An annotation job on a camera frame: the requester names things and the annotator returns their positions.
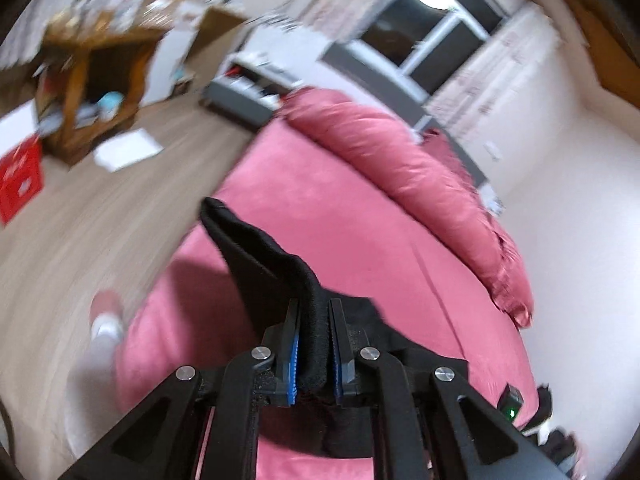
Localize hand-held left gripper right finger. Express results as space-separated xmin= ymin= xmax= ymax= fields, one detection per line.
xmin=327 ymin=297 xmax=571 ymax=480

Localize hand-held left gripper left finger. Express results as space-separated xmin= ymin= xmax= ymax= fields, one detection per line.
xmin=57 ymin=297 xmax=301 ymax=480

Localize black embroidered pants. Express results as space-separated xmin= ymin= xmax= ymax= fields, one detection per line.
xmin=200 ymin=196 xmax=471 ymax=461

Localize pink bed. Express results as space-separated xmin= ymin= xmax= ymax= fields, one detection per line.
xmin=112 ymin=120 xmax=538 ymax=480

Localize pink slipper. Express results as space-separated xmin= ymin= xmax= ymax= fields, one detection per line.
xmin=90 ymin=290 xmax=125 ymax=322

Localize white floral nightstand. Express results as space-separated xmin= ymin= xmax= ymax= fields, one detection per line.
xmin=477 ymin=182 xmax=506 ymax=218

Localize person's leg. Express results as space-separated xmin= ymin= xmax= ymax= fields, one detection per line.
xmin=65 ymin=310 xmax=126 ymax=461

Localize pink duvet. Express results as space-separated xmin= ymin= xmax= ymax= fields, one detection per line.
xmin=277 ymin=87 xmax=535 ymax=328

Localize dark red ruffled pillow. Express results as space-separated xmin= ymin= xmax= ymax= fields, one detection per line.
xmin=422 ymin=127 xmax=476 ymax=186

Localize white grey nightstand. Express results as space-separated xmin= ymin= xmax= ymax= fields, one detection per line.
xmin=200 ymin=25 xmax=301 ymax=128

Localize white paper sheet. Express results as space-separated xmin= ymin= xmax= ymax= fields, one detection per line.
xmin=92 ymin=129 xmax=165 ymax=173

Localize grey headboard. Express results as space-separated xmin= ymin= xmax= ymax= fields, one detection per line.
xmin=320 ymin=42 xmax=488 ymax=186

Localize white pot with teal lid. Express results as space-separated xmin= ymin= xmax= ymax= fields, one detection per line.
xmin=95 ymin=91 xmax=126 ymax=118

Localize red cardboard box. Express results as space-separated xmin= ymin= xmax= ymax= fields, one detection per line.
xmin=0 ymin=97 xmax=48 ymax=226

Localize wooden desk with white cabinet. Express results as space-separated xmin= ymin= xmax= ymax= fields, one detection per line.
xmin=140 ymin=0 xmax=251 ymax=108

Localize window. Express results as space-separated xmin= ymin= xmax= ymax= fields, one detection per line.
xmin=357 ymin=0 xmax=506 ymax=96

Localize carved wooden table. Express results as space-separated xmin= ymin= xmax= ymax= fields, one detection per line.
xmin=35 ymin=7 xmax=168 ymax=163

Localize brown wooden door frame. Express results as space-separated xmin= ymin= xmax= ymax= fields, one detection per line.
xmin=535 ymin=0 xmax=640 ymax=106

